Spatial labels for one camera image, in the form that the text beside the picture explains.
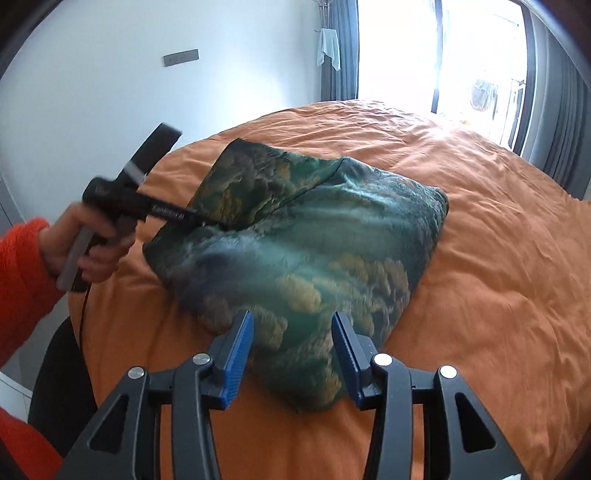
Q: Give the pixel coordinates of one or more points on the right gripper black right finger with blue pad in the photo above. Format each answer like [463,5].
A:
[461,438]

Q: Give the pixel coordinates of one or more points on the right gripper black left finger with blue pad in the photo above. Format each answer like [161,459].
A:
[122,439]

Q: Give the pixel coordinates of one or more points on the green landscape print garment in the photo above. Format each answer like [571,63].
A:
[293,239]

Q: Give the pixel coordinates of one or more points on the orange fuzzy sleeve forearm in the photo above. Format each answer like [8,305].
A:
[28,293]

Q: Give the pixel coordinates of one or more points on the person's left hand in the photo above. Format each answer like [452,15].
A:
[101,261]

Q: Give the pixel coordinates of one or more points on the black trousers leg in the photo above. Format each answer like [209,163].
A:
[62,401]

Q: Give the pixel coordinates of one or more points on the orange bed cover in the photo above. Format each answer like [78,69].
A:
[505,299]

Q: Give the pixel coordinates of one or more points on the grey curtain left side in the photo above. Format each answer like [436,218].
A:
[343,16]

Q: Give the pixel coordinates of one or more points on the grey curtain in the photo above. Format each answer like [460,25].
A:
[557,141]
[343,16]

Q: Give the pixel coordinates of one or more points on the light blue hanging towel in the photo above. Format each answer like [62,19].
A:
[328,47]

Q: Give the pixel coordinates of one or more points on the grey curtain right side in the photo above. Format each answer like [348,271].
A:
[557,141]

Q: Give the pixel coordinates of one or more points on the dark framed window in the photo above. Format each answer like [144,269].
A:
[465,61]

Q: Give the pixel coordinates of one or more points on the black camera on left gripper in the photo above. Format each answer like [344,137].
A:
[150,152]

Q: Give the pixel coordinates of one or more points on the grey wall switch plate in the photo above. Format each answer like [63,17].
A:
[180,57]

